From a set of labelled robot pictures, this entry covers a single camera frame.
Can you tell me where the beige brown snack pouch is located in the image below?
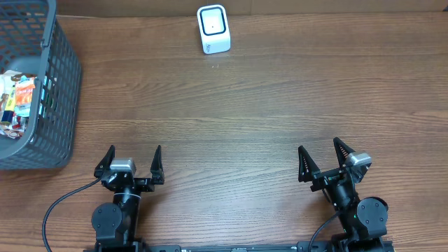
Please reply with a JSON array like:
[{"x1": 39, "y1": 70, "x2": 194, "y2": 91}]
[{"x1": 1, "y1": 70, "x2": 21, "y2": 106}]

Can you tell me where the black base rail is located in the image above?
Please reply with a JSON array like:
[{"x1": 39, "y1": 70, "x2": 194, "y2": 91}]
[{"x1": 143, "y1": 244, "x2": 333, "y2": 252}]

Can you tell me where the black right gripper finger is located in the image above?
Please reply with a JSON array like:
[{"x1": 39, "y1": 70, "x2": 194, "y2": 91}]
[
  {"x1": 298, "y1": 146, "x2": 321, "y2": 182},
  {"x1": 333, "y1": 137, "x2": 355, "y2": 167}
]

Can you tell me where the teal orange tissue pack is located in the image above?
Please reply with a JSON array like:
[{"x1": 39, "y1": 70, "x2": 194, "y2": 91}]
[{"x1": 15, "y1": 76, "x2": 36, "y2": 118}]

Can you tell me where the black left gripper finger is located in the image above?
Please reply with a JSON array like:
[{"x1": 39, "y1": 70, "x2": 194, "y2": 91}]
[
  {"x1": 150, "y1": 145, "x2": 165, "y2": 185},
  {"x1": 94, "y1": 145, "x2": 116, "y2": 178}
]

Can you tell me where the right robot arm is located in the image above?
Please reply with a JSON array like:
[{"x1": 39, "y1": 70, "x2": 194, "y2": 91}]
[{"x1": 297, "y1": 137, "x2": 394, "y2": 252}]

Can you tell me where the grey plastic mesh basket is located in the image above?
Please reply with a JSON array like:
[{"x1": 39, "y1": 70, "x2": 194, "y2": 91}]
[{"x1": 1, "y1": 0, "x2": 83, "y2": 170}]

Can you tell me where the silver red crinkled wrapper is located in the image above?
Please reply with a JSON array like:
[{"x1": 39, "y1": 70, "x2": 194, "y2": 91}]
[{"x1": 1, "y1": 115, "x2": 29, "y2": 139}]

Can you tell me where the white barcode scanner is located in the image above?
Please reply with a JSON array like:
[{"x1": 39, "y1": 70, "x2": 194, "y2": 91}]
[{"x1": 197, "y1": 4, "x2": 231, "y2": 55}]

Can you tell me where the yellow highlighter marker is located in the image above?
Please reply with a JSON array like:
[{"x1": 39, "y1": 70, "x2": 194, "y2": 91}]
[{"x1": 1, "y1": 86, "x2": 16, "y2": 125}]

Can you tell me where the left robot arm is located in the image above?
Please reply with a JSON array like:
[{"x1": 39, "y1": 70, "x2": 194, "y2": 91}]
[{"x1": 91, "y1": 146, "x2": 165, "y2": 251}]

